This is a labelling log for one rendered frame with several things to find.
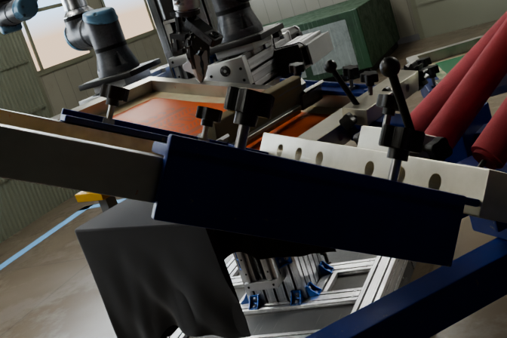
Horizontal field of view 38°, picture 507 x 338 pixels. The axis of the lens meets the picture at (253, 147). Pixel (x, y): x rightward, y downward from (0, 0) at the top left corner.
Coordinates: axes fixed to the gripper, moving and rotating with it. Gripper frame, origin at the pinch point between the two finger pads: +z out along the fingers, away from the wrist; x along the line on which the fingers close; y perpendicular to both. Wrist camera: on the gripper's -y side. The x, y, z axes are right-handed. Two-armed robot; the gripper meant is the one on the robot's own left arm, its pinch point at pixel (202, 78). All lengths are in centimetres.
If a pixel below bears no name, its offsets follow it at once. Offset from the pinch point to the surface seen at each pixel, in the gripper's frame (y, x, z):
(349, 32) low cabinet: 260, -575, 128
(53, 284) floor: 222, -88, 175
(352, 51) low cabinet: 257, -573, 149
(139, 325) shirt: -8, 49, 53
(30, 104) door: 426, -250, 123
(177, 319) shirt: -22, 48, 47
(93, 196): 33, 22, 34
